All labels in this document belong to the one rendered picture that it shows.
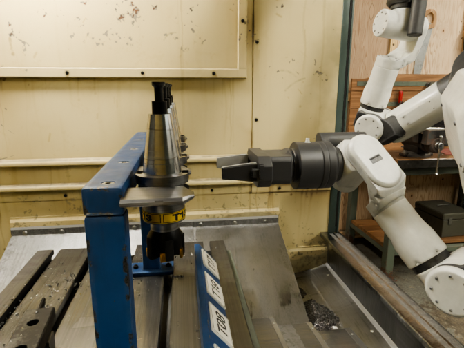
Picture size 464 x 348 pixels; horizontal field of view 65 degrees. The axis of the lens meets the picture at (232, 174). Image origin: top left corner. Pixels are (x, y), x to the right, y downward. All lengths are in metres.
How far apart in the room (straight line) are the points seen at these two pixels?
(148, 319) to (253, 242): 0.59
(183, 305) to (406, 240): 0.43
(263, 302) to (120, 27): 0.91
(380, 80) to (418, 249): 0.52
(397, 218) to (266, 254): 0.62
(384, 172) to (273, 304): 0.58
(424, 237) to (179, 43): 0.87
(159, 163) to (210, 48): 0.83
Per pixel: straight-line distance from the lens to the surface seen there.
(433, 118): 1.04
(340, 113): 1.32
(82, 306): 0.83
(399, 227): 0.69
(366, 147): 0.69
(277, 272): 1.19
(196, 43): 1.21
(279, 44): 1.26
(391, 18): 1.03
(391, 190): 0.68
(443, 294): 0.67
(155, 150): 0.42
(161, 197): 0.37
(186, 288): 0.83
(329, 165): 0.67
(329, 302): 1.28
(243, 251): 1.22
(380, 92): 1.07
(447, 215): 3.12
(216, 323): 0.65
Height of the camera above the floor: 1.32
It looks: 13 degrees down
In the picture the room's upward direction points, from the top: straight up
